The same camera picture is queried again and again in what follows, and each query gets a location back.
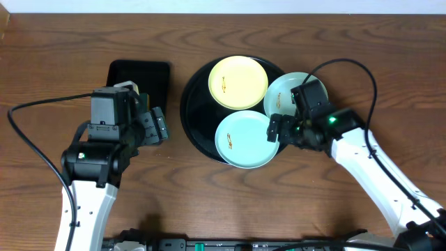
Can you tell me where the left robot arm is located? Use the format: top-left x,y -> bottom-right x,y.
55,87 -> 168,250

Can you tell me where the black rectangular tray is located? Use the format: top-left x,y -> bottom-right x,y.
106,59 -> 171,115

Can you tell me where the pale green plate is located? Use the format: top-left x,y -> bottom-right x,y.
263,72 -> 336,119

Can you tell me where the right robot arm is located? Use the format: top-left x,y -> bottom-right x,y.
267,109 -> 445,250

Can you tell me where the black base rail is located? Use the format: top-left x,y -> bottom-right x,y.
101,229 -> 373,251

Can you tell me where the black round tray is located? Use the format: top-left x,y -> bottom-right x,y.
179,55 -> 289,165

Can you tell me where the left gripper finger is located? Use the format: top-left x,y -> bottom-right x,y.
143,112 -> 161,146
151,107 -> 169,142

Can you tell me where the light blue plate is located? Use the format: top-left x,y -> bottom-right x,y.
215,110 -> 279,169

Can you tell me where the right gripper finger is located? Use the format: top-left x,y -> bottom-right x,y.
267,114 -> 282,142
278,115 -> 295,144

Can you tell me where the yellow plate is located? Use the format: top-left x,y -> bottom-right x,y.
208,56 -> 268,110

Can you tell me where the yellow green sponge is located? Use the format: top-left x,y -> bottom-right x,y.
139,93 -> 150,113

